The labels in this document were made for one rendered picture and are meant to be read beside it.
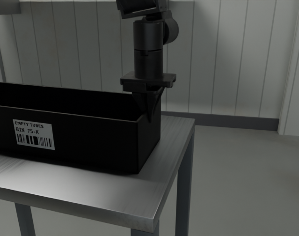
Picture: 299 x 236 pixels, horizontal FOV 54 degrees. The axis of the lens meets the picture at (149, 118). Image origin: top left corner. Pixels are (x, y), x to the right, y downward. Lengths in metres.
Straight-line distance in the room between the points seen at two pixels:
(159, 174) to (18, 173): 0.28
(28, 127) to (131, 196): 0.28
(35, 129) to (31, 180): 0.11
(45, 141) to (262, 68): 2.35
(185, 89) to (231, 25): 0.69
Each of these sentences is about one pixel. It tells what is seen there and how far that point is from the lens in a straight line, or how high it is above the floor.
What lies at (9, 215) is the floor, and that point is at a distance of 1.91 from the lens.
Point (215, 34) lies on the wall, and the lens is 2.71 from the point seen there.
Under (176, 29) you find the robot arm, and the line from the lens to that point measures 0.64.
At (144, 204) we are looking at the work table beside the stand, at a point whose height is 0.80.
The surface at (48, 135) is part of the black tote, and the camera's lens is 0.65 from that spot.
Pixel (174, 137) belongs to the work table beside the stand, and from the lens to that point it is 0.74.
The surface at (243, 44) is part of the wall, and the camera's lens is 2.73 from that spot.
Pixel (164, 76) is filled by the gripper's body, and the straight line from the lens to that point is 0.59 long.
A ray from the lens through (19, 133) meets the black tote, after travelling 0.69.
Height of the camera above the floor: 1.12
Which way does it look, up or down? 22 degrees down
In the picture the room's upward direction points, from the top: straight up
